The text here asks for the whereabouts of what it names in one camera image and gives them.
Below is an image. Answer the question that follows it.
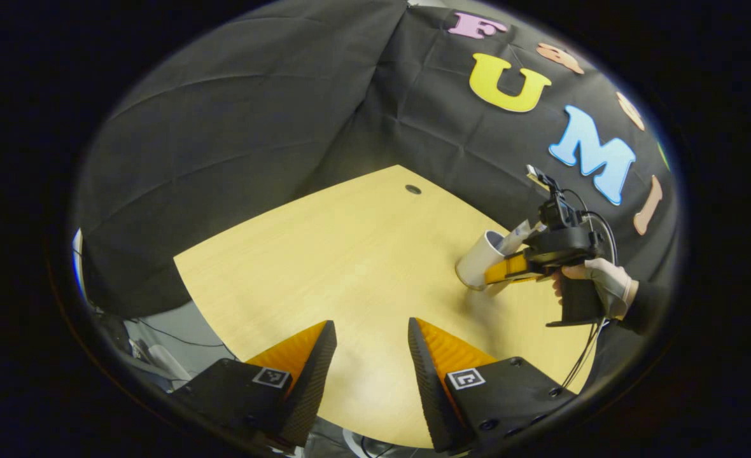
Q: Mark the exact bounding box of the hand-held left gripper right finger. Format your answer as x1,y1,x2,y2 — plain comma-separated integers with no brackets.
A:
407,317,577,454

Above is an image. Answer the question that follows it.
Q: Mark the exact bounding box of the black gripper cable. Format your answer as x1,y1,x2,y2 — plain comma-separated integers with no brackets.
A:
560,188,619,390

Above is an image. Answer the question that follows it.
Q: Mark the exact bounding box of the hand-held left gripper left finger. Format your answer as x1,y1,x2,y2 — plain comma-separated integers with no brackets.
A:
172,320,338,447

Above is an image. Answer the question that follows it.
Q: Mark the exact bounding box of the thin black cable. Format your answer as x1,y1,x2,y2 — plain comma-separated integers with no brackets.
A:
127,317,239,360

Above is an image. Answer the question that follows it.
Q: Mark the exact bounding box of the white plastic object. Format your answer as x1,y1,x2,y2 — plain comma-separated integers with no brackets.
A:
130,339,193,384

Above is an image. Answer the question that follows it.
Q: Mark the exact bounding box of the white cup with wooden handle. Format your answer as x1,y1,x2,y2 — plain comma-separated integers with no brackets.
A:
455,229,516,296

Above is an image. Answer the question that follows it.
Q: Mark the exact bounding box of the light wooden desktop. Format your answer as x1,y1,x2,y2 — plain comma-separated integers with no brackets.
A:
173,164,596,449

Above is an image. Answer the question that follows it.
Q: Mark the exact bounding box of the white toothpaste tube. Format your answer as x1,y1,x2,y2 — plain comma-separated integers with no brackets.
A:
498,219,547,256

